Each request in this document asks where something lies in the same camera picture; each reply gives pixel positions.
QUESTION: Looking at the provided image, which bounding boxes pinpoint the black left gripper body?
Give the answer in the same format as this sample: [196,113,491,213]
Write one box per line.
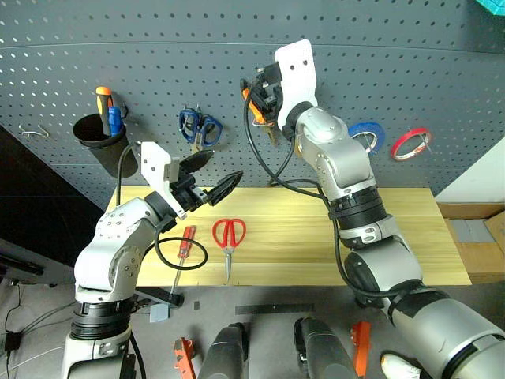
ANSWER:
[168,173,209,216]

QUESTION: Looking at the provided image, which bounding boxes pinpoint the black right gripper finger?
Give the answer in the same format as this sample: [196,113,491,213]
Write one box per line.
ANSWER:
[247,81,265,114]
[262,96,282,122]

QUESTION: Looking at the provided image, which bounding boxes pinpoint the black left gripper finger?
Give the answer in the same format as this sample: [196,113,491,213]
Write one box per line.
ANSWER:
[179,149,215,176]
[205,170,244,208]

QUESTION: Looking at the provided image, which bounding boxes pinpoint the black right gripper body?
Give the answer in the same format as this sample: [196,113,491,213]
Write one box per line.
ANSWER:
[254,62,285,100]

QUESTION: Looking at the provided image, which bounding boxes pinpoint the orange handled scissors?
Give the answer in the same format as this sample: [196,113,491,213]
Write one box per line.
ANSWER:
[241,88,282,148]

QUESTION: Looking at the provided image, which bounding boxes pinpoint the dark grey pegboard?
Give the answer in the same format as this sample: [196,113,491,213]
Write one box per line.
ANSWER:
[0,0,505,206]

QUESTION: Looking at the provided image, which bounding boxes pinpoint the blue tape roll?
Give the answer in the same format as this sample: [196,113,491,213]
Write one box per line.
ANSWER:
[347,121,387,156]

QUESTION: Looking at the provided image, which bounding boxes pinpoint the red tape roll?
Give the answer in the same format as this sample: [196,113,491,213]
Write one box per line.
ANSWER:
[391,126,434,162]

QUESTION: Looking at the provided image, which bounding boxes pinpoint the black cup holder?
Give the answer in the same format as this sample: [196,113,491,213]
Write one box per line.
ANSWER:
[72,113,140,179]

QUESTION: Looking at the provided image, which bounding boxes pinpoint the black table foot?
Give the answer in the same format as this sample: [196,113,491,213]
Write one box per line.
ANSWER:
[135,287,185,308]

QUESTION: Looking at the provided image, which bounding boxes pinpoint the grey block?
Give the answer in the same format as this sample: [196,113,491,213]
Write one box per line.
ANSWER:
[149,304,171,323]

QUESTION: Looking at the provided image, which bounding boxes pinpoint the black flat ruler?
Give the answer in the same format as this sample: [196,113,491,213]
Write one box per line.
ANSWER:
[234,302,316,316]

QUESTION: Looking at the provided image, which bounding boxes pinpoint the dark cabinet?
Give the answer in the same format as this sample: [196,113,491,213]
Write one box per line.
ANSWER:
[0,125,110,286]

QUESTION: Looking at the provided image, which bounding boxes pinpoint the dark rounded robot leg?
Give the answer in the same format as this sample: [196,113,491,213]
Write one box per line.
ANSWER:
[196,321,250,379]
[293,316,359,379]

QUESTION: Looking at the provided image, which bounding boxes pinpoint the orange clamp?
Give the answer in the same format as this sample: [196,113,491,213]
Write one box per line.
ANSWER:
[350,320,373,378]
[172,336,197,379]

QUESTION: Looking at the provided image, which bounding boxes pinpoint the black power adapter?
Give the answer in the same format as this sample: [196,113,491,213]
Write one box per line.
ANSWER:
[3,331,21,353]

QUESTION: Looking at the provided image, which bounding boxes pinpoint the teal object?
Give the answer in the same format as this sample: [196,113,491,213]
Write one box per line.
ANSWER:
[474,0,505,17]

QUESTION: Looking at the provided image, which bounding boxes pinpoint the white shoe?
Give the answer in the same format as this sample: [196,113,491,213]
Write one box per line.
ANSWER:
[380,352,426,379]

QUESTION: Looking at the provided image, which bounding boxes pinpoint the cardboard box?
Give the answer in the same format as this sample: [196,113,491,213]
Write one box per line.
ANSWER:
[436,200,505,286]

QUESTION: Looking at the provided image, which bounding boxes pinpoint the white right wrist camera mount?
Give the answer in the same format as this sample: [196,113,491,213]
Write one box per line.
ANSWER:
[273,39,319,132]

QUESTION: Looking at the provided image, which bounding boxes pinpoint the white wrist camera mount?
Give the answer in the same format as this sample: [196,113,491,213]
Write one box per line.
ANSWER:
[273,39,319,132]
[136,141,189,220]

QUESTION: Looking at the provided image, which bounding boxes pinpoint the blue handled scissors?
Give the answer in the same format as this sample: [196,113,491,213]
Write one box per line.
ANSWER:
[178,103,223,153]

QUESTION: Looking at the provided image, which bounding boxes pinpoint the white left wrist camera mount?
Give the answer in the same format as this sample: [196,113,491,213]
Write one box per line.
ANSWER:
[136,141,189,220]

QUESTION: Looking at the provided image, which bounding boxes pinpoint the red handled screwdriver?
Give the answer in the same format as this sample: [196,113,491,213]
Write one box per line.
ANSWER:
[170,224,197,298]

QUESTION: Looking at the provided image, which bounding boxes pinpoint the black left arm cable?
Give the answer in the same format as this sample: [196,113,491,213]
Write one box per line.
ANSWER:
[117,143,209,272]

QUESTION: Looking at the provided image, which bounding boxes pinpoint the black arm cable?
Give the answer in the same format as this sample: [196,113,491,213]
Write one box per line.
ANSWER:
[240,77,425,306]
[117,143,209,272]

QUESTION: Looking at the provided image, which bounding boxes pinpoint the red handled scissors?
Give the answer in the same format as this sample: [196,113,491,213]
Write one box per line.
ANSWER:
[211,218,248,283]

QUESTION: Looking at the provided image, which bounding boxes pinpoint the blue handled screwdriver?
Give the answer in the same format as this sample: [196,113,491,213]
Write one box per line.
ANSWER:
[107,105,123,138]

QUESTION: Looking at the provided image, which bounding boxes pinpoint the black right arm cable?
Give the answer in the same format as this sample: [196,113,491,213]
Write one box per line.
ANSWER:
[240,77,425,306]

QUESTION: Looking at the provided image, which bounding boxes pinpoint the silver wire hook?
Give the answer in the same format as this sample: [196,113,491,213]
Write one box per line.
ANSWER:
[18,123,51,140]

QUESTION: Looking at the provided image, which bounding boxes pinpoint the thin floor cable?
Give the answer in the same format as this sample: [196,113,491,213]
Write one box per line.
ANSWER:
[2,282,77,374]

